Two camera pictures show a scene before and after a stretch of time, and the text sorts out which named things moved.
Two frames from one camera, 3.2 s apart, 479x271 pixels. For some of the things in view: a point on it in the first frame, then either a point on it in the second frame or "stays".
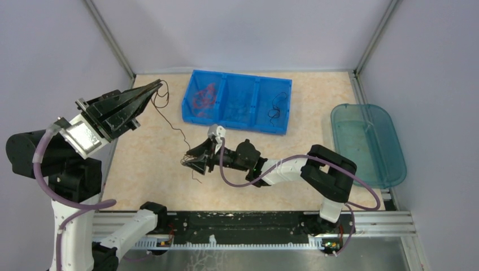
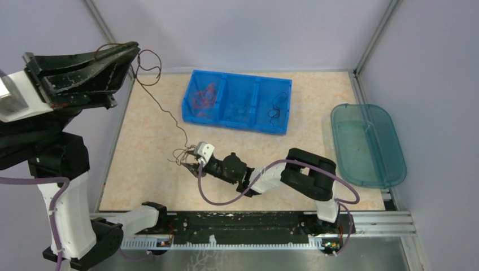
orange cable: [204, 99] stays
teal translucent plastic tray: [368, 135] stays
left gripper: [110, 113] -> [79, 79]
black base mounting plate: [258, 227] stays
